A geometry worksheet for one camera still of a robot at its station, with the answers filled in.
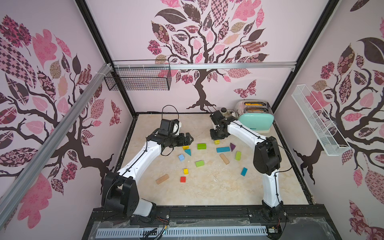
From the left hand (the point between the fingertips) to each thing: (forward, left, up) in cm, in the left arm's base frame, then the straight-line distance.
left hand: (185, 142), depth 83 cm
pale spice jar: (+33, -27, -7) cm, 44 cm away
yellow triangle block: (+7, +1, -16) cm, 17 cm away
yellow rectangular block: (+5, -19, -7) cm, 21 cm away
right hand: (+8, -18, -8) cm, 22 cm away
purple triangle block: (+7, -31, -16) cm, 36 cm away
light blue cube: (-1, +4, -14) cm, 15 cm away
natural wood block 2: (-15, +14, -16) cm, 26 cm away
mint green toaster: (+22, -48, -2) cm, 53 cm away
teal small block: (-11, -35, -15) cm, 40 cm away
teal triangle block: (+4, -1, -16) cm, 16 cm away
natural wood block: (-2, -25, -16) cm, 29 cm away
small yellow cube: (-11, 0, -15) cm, 18 cm away
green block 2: (-1, -34, -16) cm, 37 cm away
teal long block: (+6, -23, -17) cm, 29 cm away
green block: (+8, -10, -17) cm, 21 cm away
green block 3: (-5, -8, -17) cm, 19 cm away
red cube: (-15, +2, -16) cm, 22 cm away
